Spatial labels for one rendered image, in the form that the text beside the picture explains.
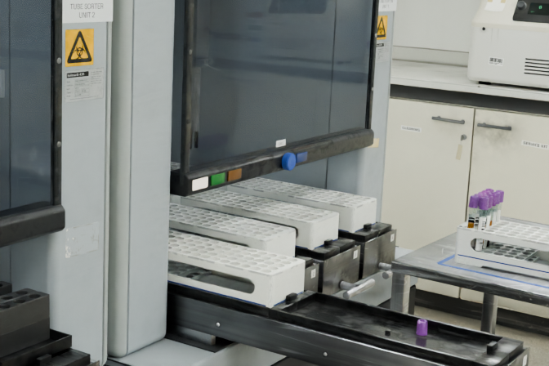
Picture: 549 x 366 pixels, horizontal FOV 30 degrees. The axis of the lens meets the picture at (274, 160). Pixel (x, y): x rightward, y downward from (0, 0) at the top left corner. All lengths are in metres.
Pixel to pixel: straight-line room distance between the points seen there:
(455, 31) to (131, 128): 3.20
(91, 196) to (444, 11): 3.29
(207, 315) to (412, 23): 3.19
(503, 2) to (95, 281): 2.64
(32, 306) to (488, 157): 2.71
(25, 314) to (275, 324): 0.37
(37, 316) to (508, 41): 2.70
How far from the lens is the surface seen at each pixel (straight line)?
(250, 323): 1.52
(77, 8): 1.34
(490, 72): 3.82
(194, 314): 1.57
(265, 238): 1.69
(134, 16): 1.43
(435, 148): 3.91
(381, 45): 2.07
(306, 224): 1.81
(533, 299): 1.68
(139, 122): 1.45
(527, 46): 3.76
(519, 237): 1.76
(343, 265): 1.85
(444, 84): 3.85
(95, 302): 1.45
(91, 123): 1.38
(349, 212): 1.94
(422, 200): 3.97
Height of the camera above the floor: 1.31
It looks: 11 degrees down
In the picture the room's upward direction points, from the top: 3 degrees clockwise
